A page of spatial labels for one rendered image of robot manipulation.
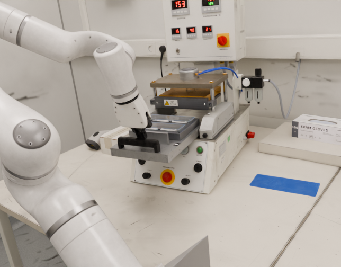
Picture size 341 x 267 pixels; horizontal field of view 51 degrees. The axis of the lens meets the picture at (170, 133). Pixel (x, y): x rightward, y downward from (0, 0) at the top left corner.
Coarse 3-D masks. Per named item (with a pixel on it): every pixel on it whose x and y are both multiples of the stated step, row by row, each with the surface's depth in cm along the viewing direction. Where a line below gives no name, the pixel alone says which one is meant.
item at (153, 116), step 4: (152, 116) 136; (156, 116) 136; (160, 116) 135; (164, 116) 135; (168, 116) 134; (172, 116) 134; (176, 116) 133; (180, 116) 133; (184, 116) 132; (176, 120) 128; (180, 120) 128; (184, 120) 127; (188, 120) 127
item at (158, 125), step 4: (152, 124) 126; (156, 124) 126; (160, 124) 126; (164, 124) 125; (168, 124) 125; (172, 124) 124; (176, 124) 124; (180, 124) 123; (184, 124) 123; (164, 128) 121; (168, 128) 121; (172, 128) 121; (176, 128) 120; (180, 128) 120
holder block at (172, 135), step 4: (196, 120) 129; (188, 124) 125; (192, 124) 126; (196, 124) 129; (184, 128) 122; (188, 128) 123; (192, 128) 126; (168, 132) 120; (172, 132) 119; (176, 132) 119; (180, 132) 119; (184, 132) 121; (188, 132) 123; (168, 136) 120; (172, 136) 119; (176, 136) 119; (180, 136) 118; (184, 136) 121; (180, 140) 118
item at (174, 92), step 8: (176, 88) 151; (184, 88) 150; (192, 88) 144; (200, 88) 147; (216, 88) 144; (176, 96) 140; (184, 96) 139; (192, 96) 137; (200, 96) 136; (208, 96) 137; (216, 96) 145
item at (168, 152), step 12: (132, 132) 121; (156, 132) 117; (192, 132) 125; (168, 144) 116; (180, 144) 116; (120, 156) 118; (132, 156) 116; (144, 156) 113; (156, 156) 111; (168, 156) 109
